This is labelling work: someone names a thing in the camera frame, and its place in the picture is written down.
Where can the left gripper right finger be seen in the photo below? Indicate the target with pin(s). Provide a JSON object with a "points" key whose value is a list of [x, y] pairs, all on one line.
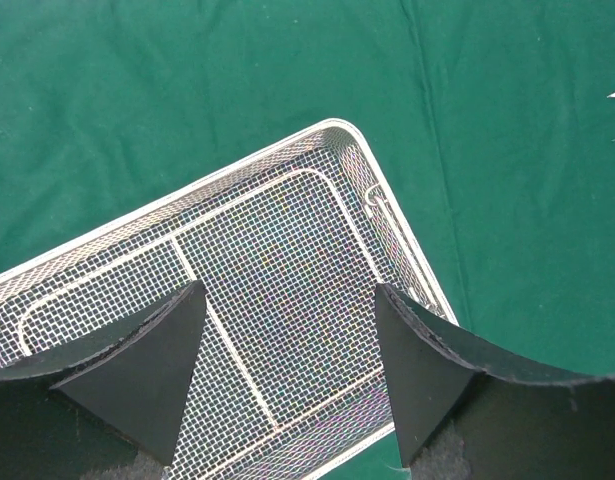
{"points": [[464, 408]]}

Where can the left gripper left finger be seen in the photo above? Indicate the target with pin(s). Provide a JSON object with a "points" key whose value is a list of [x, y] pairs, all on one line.
{"points": [[108, 405]]}

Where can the green surgical cloth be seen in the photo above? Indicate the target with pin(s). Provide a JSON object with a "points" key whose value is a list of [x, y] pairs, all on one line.
{"points": [[490, 121]]}

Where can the metal mesh tray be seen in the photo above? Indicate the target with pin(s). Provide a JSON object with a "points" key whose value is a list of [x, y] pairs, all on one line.
{"points": [[290, 243]]}

